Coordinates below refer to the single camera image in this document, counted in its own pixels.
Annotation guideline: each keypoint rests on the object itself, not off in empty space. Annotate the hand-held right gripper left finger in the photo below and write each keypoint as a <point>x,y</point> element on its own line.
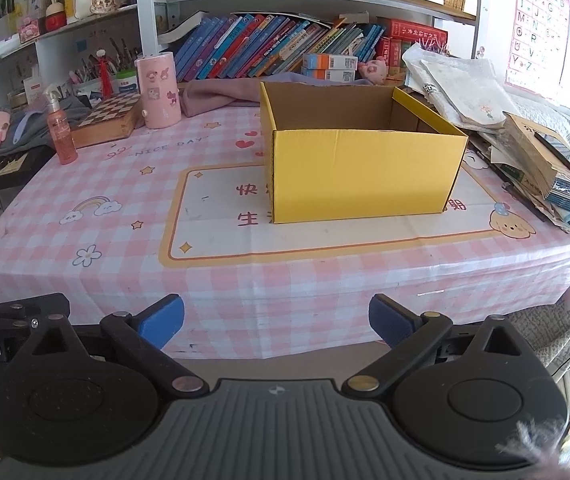
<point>162,317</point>

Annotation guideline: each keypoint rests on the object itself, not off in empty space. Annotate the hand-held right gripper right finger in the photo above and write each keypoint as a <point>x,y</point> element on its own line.
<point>390,317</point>

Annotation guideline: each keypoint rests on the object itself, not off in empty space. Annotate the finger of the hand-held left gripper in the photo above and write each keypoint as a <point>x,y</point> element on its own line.
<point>15,307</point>

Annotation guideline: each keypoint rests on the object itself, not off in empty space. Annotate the yellow cardboard box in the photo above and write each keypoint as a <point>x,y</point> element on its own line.
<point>355,175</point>

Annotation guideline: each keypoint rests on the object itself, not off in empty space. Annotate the grey clothing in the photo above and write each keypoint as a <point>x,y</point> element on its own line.
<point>30,135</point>

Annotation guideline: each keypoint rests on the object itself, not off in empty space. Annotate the grey patterned bed blanket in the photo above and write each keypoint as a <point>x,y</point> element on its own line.
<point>555,340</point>

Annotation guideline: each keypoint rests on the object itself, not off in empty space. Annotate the pink spray bottle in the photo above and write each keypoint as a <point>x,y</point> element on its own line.
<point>62,135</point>

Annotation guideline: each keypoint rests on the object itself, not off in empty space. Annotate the stack of envelopes and booklets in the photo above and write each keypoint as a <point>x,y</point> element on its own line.
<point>540,175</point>

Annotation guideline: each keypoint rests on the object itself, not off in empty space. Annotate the wooden chessboard box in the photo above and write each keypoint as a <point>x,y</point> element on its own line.
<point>107,117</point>

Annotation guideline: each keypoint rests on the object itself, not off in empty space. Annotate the pink sticker-covered cylinder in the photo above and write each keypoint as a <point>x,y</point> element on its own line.
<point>157,90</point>

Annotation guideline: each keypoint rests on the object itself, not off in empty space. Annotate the mauve and lavender garment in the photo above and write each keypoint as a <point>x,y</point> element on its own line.
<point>215,95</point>

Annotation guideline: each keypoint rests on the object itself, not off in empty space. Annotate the pile of white papers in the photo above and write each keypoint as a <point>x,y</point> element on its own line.
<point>460,90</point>

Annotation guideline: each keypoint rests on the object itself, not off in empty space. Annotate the black smartphone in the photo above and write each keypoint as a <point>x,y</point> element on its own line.
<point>565,152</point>

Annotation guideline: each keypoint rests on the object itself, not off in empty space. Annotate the pink pig plush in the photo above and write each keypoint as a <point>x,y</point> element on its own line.
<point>372,70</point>

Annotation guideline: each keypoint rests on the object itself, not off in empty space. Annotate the red tassel ornament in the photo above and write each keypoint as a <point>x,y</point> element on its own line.
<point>106,72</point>

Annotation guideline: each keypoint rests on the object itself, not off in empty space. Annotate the orange and white carton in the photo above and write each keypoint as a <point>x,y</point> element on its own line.
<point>327,75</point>
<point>330,61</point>

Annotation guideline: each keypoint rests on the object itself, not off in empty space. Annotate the red book set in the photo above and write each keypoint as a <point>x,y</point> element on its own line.
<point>392,57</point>

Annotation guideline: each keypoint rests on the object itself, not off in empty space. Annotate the cluster of pens and brushes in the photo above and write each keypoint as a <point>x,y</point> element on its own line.
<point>120,60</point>

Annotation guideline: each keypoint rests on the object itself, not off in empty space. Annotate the red round doll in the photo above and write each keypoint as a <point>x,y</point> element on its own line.
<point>56,17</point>

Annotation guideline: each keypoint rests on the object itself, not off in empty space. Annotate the thick red dictionary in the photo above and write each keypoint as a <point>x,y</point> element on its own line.
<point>415,32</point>

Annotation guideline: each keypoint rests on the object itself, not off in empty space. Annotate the row of colourful books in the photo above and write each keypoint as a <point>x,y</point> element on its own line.
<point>265,47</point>

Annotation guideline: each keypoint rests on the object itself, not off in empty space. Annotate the open thick book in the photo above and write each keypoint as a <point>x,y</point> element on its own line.
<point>180,27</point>

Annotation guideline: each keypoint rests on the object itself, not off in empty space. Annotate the white desk bookshelf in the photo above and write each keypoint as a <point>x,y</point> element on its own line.
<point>145,10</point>

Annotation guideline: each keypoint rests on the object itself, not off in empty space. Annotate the alphabet wall poster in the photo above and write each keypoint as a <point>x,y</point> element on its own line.
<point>537,25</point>

